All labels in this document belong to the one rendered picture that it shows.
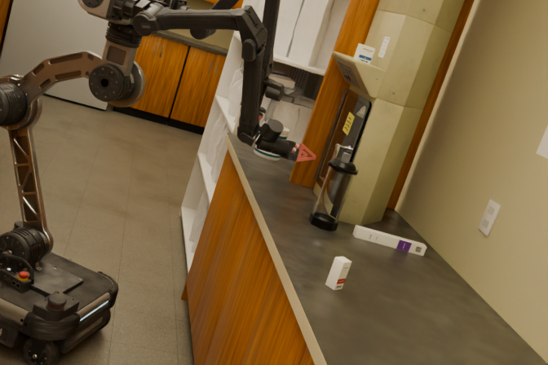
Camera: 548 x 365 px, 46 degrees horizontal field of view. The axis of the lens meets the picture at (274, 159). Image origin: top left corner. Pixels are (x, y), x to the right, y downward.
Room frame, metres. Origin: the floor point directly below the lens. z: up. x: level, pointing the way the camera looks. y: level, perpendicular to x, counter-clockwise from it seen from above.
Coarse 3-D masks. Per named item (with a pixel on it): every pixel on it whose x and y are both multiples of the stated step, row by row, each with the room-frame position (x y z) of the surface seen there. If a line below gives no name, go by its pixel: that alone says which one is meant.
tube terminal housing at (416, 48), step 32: (384, 32) 2.44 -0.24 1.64; (416, 32) 2.31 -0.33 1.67; (448, 32) 2.46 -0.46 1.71; (384, 64) 2.33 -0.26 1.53; (416, 64) 2.32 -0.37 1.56; (384, 96) 2.30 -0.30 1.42; (416, 96) 2.39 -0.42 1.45; (384, 128) 2.31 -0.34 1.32; (384, 160) 2.33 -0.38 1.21; (352, 192) 2.31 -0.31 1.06; (384, 192) 2.43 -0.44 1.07
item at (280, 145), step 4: (276, 140) 2.27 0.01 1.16; (280, 140) 2.27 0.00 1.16; (284, 140) 2.29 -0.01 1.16; (276, 144) 2.26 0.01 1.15; (280, 144) 2.26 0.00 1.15; (284, 144) 2.27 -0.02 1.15; (288, 144) 2.28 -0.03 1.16; (292, 144) 2.25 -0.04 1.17; (272, 148) 2.26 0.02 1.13; (276, 148) 2.26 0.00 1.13; (280, 148) 2.26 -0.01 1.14; (284, 148) 2.26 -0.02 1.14; (288, 148) 2.27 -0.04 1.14; (292, 148) 2.25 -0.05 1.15; (272, 152) 2.27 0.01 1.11; (276, 152) 2.26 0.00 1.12; (280, 152) 2.26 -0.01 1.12; (284, 152) 2.27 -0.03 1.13; (288, 152) 2.26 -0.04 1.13; (284, 156) 2.29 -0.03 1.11; (288, 156) 2.24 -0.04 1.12
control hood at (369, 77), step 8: (336, 56) 2.52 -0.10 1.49; (344, 56) 2.42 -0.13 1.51; (344, 64) 2.45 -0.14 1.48; (352, 64) 2.31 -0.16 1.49; (360, 64) 2.27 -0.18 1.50; (368, 64) 2.33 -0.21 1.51; (360, 72) 2.27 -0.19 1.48; (368, 72) 2.28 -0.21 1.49; (376, 72) 2.29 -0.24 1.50; (384, 72) 2.30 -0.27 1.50; (344, 80) 2.60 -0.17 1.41; (360, 80) 2.31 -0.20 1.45; (368, 80) 2.28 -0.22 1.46; (376, 80) 2.29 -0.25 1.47; (360, 88) 2.37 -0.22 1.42; (368, 88) 2.29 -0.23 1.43; (376, 88) 2.29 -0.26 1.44; (376, 96) 2.30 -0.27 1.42
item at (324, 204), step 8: (328, 176) 2.16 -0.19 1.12; (336, 176) 2.14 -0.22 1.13; (344, 176) 2.14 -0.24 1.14; (352, 176) 2.16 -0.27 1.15; (328, 184) 2.15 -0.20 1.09; (336, 184) 2.14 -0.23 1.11; (344, 184) 2.14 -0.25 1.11; (320, 192) 2.17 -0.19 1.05; (328, 192) 2.14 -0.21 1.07; (336, 192) 2.14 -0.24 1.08; (344, 192) 2.15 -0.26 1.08; (320, 200) 2.15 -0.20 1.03; (328, 200) 2.14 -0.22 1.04; (336, 200) 2.14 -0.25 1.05; (344, 200) 2.17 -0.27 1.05; (320, 208) 2.15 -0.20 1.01; (328, 208) 2.14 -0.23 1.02; (336, 208) 2.14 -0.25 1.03; (320, 216) 2.14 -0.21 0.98; (328, 216) 2.14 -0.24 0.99; (336, 216) 2.15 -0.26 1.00
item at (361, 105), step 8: (352, 96) 2.50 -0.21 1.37; (360, 96) 2.41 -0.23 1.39; (344, 104) 2.55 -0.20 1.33; (352, 104) 2.47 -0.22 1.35; (360, 104) 2.38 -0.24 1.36; (368, 104) 2.31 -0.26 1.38; (344, 112) 2.52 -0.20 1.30; (352, 112) 2.44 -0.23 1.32; (360, 112) 2.36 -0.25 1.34; (368, 112) 2.30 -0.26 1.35; (344, 120) 2.49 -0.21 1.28; (360, 120) 2.33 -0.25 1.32; (336, 128) 2.55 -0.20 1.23; (352, 128) 2.38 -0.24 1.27; (360, 128) 2.30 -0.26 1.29; (336, 136) 2.52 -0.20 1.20; (344, 136) 2.43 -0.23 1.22; (352, 136) 2.35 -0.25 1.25; (344, 144) 2.40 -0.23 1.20; (352, 144) 2.33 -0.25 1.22; (328, 152) 2.55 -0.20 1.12; (352, 152) 2.30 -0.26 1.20; (328, 160) 2.52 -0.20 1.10; (320, 168) 2.57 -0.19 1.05; (328, 168) 2.49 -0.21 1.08; (320, 176) 2.54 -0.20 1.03; (320, 184) 2.51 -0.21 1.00
